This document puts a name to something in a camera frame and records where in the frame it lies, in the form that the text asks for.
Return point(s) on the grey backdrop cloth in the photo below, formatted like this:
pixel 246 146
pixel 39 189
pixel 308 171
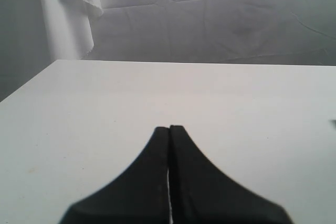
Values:
pixel 35 33

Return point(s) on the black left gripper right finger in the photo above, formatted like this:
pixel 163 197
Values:
pixel 202 193

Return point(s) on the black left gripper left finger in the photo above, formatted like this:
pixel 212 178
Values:
pixel 138 195

